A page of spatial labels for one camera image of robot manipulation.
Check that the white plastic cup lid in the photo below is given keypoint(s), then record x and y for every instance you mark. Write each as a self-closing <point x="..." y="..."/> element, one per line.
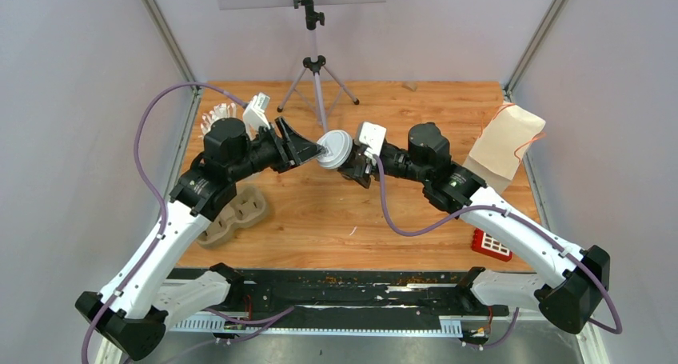
<point x="337" y="145"/>

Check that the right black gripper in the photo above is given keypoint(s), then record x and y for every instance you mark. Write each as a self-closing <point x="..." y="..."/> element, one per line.
<point x="360" y="173"/>

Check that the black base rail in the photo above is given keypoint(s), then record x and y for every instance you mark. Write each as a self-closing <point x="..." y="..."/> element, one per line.
<point x="358" y="299"/>

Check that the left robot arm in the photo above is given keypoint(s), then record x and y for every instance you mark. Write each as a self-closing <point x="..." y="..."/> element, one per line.
<point x="132" y="311"/>

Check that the silver tripod stand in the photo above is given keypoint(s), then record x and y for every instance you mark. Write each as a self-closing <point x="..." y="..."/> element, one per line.
<point x="315" y="64"/>

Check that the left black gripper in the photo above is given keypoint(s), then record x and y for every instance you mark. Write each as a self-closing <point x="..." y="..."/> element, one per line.
<point x="300" y="149"/>

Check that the pulp cup carrier tray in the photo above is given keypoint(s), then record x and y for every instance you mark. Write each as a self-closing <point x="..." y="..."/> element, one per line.
<point x="248" y="208"/>

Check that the kraft paper takeout bag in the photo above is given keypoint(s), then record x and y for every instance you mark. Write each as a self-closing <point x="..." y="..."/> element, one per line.
<point x="499" y="150"/>

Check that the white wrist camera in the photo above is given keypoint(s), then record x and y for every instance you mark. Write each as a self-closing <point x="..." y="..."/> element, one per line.
<point x="254" y="116"/>
<point x="372" y="136"/>

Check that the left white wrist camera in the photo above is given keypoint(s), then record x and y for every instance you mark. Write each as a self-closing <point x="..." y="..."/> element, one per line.
<point x="254" y="116"/>

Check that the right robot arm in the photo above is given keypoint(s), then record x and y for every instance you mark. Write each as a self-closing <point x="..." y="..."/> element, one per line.
<point x="567" y="283"/>

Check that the bundle of wrapped straws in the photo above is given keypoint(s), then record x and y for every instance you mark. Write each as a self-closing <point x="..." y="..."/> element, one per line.
<point x="220" y="111"/>

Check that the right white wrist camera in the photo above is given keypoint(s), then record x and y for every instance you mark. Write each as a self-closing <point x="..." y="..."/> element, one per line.
<point x="372" y="136"/>

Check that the red grid block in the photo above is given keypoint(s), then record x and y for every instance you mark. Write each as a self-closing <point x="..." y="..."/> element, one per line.
<point x="485" y="244"/>

